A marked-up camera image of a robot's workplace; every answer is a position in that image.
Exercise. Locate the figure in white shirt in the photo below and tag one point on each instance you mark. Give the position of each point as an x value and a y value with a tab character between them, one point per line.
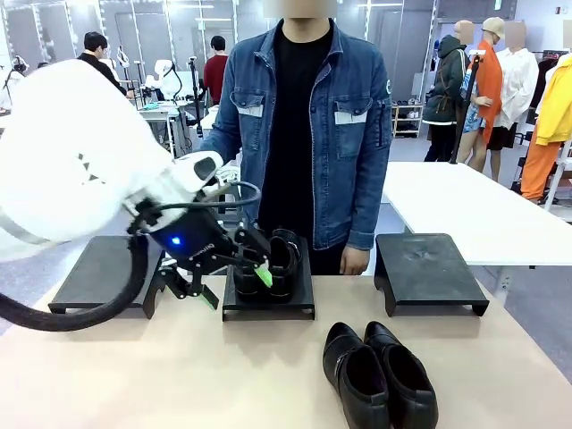
518	85

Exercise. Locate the man in black sweater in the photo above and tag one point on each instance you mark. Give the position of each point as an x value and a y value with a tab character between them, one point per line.
100	58

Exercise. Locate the man in red sweater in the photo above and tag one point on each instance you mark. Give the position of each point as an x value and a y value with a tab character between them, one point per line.
216	71

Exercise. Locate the mannequin in green jacket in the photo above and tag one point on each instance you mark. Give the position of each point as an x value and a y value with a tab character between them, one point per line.
447	89

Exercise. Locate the large white table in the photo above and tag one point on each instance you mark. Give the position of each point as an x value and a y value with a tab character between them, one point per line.
469	210

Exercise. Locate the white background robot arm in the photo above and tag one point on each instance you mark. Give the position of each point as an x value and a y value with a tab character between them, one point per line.
163	78

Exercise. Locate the wooden shoe rack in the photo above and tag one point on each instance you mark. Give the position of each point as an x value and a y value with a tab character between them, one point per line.
407	120

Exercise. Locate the black tripod with white head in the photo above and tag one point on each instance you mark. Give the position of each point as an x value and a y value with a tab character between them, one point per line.
465	111

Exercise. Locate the black shoe stand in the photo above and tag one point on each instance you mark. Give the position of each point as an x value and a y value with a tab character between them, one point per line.
98	272
424	268
268	308

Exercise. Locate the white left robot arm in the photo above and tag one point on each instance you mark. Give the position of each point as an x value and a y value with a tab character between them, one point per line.
76	147

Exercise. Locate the mannequin in orange top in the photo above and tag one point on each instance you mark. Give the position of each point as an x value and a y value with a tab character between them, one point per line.
485	89

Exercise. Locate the person's left hand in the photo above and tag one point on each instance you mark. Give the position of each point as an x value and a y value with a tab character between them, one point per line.
355	261

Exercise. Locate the orange trousers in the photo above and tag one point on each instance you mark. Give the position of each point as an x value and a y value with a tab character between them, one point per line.
538	170

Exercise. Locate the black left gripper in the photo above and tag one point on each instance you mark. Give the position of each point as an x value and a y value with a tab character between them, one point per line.
192	237

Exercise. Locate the person's right forearm denim sleeve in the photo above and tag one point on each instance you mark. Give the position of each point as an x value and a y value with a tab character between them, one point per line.
223	143

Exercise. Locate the man in denim jacket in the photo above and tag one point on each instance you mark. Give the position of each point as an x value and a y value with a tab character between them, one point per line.
313	134

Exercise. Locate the yellow hanging garment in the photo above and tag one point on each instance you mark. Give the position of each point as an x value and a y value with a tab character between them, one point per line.
556	107

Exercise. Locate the person's left forearm denim sleeve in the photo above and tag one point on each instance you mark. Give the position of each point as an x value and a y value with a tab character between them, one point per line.
368	205

